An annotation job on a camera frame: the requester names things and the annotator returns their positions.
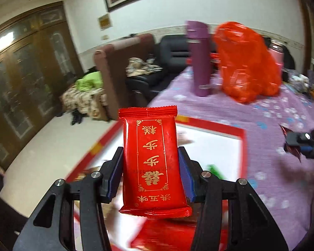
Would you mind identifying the black shoes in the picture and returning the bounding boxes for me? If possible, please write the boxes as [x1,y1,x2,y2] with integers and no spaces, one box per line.
[70,108,83,125]

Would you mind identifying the floral blanket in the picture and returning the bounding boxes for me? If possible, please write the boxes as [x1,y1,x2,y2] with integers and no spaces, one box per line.
[60,84,107,120]

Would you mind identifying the wooden glass cabinet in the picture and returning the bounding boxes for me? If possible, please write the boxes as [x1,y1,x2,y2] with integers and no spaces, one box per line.
[0,1,85,172]

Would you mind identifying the green cloth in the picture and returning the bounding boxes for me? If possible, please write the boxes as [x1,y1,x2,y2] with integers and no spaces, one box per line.
[76,72,103,91]

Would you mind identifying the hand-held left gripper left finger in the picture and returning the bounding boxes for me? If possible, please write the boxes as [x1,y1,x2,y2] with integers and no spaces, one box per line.
[13,146,125,251]

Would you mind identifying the black sofa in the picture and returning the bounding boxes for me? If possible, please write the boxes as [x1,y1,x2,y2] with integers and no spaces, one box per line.
[126,35,218,102]

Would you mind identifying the red triangular snack packet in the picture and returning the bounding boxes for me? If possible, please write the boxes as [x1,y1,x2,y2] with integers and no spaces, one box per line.
[279,124,303,164]

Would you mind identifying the red rectangular snack packet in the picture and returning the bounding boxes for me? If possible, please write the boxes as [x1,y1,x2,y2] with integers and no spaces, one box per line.
[131,218,229,251]
[118,105,193,218]

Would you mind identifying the small green candy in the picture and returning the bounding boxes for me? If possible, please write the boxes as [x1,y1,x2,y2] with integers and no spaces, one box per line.
[208,164,224,181]

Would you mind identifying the red box with white inside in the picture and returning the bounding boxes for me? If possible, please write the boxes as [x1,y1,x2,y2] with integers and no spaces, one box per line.
[65,117,248,251]

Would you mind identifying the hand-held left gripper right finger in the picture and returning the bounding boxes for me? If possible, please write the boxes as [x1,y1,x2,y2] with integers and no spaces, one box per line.
[178,146,289,251]

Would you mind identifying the clutter of cloths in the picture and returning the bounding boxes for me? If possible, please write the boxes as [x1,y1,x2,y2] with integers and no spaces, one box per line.
[126,57,163,78]

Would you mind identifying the brown chair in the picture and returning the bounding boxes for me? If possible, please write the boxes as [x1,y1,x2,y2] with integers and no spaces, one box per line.
[93,33,155,122]

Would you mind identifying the pink thermos bottle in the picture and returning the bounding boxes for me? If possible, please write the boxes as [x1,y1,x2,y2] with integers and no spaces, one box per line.
[268,40,285,69]

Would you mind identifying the grey crumpled bag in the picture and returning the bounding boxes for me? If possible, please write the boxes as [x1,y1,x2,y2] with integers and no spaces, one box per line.
[287,73,312,92]

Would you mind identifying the red plastic bag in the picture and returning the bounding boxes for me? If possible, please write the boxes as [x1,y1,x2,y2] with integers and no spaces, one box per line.
[213,21,283,104]

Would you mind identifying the purple thermos bottle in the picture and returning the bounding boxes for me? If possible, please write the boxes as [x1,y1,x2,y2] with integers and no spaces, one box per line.
[186,20,213,97]

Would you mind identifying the yellow wall notice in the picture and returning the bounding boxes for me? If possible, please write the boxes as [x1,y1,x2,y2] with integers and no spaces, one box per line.
[98,14,113,31]

